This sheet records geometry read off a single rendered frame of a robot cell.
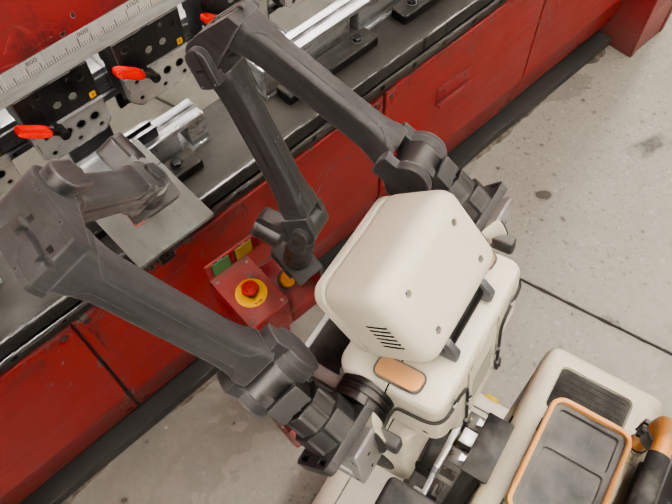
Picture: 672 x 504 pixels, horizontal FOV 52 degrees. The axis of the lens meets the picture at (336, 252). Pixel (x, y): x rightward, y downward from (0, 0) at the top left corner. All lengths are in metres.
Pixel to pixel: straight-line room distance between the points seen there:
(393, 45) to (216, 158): 0.56
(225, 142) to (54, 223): 0.97
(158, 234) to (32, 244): 0.66
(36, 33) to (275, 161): 0.44
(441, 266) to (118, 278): 0.40
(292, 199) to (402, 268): 0.45
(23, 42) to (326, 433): 0.78
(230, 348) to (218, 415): 1.41
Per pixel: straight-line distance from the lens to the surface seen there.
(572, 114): 3.00
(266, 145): 1.22
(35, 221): 0.75
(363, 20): 1.86
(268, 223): 1.36
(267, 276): 1.61
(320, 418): 0.95
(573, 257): 2.59
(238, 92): 1.18
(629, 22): 3.22
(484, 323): 1.01
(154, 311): 0.79
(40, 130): 1.32
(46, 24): 1.27
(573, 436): 1.34
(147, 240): 1.39
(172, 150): 1.62
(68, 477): 2.30
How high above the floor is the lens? 2.14
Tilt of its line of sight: 60 degrees down
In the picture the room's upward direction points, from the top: 2 degrees counter-clockwise
